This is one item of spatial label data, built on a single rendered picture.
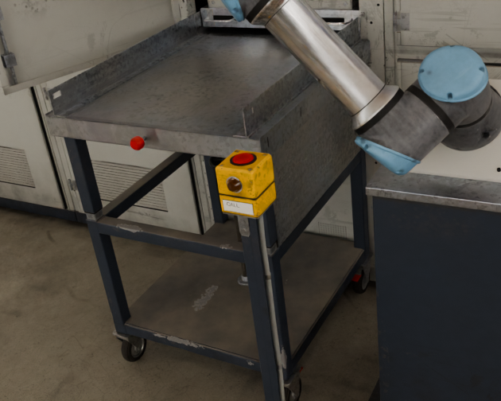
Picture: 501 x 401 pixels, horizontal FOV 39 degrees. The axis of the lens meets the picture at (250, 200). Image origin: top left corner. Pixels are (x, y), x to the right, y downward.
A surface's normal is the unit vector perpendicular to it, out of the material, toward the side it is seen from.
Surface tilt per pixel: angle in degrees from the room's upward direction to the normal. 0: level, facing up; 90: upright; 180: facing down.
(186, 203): 90
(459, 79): 39
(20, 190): 90
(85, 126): 90
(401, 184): 0
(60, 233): 0
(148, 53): 90
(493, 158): 45
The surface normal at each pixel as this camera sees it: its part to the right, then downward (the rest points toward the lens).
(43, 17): 0.63, 0.31
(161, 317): -0.12, -0.87
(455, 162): -0.40, -0.27
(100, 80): 0.87, 0.14
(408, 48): -0.47, 0.47
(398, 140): -0.15, 0.10
